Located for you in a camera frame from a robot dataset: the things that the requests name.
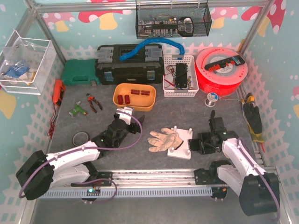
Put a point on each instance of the yellow handled screwdriver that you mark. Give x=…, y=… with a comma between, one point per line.
x=248, y=99

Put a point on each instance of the black yellow work glove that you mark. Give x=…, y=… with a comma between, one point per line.
x=253, y=119

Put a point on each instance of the black toolbox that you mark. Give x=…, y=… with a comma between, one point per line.
x=146, y=67

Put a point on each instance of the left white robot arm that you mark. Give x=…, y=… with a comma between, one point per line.
x=94, y=149

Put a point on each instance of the green small tool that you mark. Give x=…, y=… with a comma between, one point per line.
x=77, y=109

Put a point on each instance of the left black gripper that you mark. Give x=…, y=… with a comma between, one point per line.
x=131, y=124

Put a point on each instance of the aluminium rail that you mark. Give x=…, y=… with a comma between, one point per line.
x=151, y=178

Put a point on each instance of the solder wire spool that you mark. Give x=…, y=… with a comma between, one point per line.
x=211, y=99

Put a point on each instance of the white peg base plate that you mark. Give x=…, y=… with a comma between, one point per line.
x=183, y=151

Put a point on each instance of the small red spring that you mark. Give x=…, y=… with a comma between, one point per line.
x=135, y=92
x=145, y=93

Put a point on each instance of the red filament spool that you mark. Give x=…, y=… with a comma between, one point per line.
x=224, y=81

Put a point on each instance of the orange plastic tray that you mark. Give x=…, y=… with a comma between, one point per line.
x=138, y=102

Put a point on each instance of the black module in basket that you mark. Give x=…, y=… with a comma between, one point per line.
x=181, y=75

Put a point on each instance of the blue white glove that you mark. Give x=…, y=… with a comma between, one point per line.
x=18, y=71

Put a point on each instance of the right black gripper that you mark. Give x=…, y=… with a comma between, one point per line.
x=194, y=144

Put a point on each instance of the white work glove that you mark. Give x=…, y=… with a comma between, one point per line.
x=161, y=142

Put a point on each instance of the black wire mesh basket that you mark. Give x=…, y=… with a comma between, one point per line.
x=172, y=18

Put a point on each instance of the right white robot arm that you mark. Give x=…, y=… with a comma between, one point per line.
x=258, y=190

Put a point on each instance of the grey tape roll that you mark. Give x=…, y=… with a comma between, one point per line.
x=80, y=138

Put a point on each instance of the clear acrylic wall box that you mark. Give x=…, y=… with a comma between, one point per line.
x=39, y=54

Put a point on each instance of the grey slotted cable duct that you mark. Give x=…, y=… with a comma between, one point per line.
x=128, y=192

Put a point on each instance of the orange multimeter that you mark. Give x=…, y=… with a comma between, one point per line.
x=58, y=93

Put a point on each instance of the black terminal strip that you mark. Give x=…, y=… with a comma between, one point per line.
x=234, y=60

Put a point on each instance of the green plastic case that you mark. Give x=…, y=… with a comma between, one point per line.
x=77, y=72

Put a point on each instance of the white perforated basket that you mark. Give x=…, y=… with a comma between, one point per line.
x=169, y=77

